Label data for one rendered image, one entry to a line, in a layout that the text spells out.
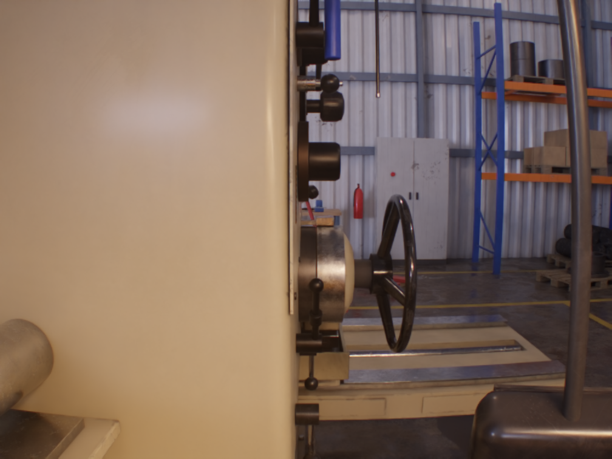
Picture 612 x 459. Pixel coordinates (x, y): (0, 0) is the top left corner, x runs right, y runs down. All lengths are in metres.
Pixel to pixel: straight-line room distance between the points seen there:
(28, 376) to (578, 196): 0.66
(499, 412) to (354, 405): 1.38
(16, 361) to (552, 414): 0.62
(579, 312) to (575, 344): 0.03
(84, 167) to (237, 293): 0.25
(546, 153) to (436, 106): 2.15
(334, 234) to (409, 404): 1.02
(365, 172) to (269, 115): 7.99
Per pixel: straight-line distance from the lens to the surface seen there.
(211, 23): 0.62
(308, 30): 0.72
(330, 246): 1.05
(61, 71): 0.68
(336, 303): 1.06
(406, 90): 8.80
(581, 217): 0.49
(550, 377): 2.16
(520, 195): 9.33
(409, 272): 0.98
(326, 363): 1.64
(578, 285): 0.50
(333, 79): 0.79
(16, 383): 0.65
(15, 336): 0.69
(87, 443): 0.68
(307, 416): 0.84
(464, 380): 2.01
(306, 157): 0.81
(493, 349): 2.47
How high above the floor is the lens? 1.53
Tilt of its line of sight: 7 degrees down
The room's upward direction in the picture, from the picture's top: straight up
